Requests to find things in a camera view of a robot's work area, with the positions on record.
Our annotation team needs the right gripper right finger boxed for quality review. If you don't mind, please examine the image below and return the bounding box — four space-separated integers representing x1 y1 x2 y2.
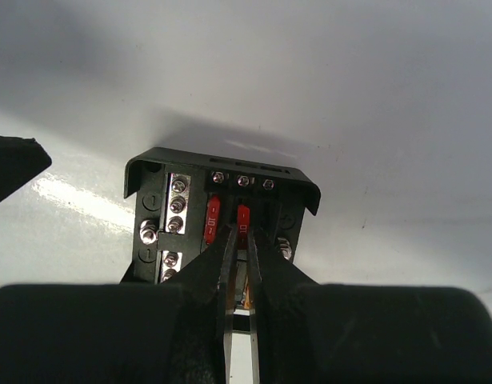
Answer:
247 230 492 383

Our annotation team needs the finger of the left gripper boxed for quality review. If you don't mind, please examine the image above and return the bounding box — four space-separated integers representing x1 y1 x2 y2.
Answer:
0 136 52 202

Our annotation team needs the black fuse box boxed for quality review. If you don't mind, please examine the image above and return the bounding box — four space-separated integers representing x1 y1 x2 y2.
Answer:
122 147 321 312

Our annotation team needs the red blade fuse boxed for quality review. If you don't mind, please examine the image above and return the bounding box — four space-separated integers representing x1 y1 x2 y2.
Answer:
237 204 250 250
203 195 221 245

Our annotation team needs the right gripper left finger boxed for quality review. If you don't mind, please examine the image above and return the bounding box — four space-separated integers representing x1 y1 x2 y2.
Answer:
0 226 238 383

